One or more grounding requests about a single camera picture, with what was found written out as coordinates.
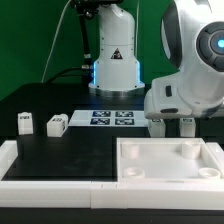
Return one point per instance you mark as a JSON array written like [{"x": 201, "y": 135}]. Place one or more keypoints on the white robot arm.
[{"x": 191, "y": 35}]

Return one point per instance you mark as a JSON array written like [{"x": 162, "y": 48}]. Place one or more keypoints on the white AprilTag base sheet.
[{"x": 108, "y": 118}]

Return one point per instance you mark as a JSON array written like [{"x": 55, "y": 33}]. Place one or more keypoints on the white square tabletop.
[{"x": 168, "y": 159}]

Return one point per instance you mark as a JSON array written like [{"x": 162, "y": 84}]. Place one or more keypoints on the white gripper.
[{"x": 163, "y": 101}]

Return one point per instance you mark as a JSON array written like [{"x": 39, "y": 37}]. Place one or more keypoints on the black camera stand pole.
[{"x": 86, "y": 10}]

